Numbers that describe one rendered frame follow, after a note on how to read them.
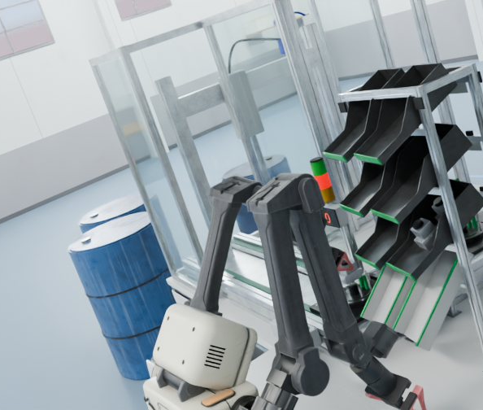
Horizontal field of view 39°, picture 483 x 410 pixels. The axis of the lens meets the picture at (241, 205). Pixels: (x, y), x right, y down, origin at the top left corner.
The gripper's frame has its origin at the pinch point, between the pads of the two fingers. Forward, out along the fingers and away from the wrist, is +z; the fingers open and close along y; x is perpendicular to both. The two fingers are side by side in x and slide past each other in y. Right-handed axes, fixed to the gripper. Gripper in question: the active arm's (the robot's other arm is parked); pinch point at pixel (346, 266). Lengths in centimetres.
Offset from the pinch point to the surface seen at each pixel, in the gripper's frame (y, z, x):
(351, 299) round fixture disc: -2.9, 5.3, 9.1
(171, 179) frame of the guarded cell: 82, -38, -5
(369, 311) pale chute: -20.8, -0.8, 10.9
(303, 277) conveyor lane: 47, 18, 7
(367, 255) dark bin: -23.1, -12.1, -3.5
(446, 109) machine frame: 60, 58, -92
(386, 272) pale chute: -22.1, -2.4, -1.9
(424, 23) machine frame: 61, 28, -118
